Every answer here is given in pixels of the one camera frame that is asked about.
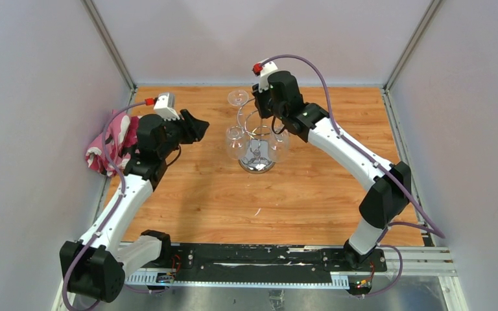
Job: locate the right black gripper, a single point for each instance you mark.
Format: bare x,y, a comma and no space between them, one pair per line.
259,101

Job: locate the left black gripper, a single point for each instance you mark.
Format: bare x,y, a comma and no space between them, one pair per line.
193,129

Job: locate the chrome wine glass rack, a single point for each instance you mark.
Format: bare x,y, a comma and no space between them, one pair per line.
257,132

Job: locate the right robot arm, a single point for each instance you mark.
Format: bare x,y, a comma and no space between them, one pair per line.
387,186

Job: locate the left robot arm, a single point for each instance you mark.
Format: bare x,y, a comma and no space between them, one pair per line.
95,265

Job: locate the pink camouflage cloth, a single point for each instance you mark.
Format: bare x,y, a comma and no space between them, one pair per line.
113,145

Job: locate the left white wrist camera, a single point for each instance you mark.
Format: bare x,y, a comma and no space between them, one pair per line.
164,106

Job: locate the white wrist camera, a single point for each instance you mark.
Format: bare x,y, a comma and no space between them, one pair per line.
164,106
268,72

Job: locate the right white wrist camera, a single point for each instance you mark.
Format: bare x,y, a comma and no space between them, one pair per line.
268,72

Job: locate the left aluminium frame post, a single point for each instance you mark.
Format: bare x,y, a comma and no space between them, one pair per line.
99,24

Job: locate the aluminium frame post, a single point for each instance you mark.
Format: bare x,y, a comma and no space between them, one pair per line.
413,42
99,24

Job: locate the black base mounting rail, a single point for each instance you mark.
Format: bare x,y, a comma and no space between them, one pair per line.
259,266

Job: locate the right aluminium frame post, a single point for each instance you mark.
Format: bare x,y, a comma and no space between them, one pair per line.
413,42

